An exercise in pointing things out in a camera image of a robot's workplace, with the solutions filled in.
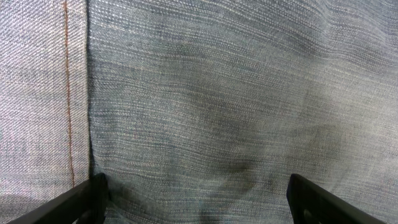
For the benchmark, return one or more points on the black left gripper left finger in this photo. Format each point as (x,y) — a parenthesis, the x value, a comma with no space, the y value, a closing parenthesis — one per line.
(84,204)

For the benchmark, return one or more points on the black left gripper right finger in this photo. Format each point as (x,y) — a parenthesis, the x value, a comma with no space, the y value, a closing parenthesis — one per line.
(311,204)

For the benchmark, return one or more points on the light blue denim shorts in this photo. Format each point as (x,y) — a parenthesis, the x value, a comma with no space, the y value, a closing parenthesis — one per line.
(199,111)

